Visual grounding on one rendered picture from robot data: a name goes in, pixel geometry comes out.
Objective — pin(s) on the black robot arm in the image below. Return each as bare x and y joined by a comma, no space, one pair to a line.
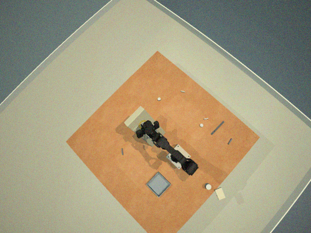
189,166

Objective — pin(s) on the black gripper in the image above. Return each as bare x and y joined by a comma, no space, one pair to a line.
141,132

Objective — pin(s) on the pale grey cylinder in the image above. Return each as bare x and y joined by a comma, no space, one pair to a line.
208,186

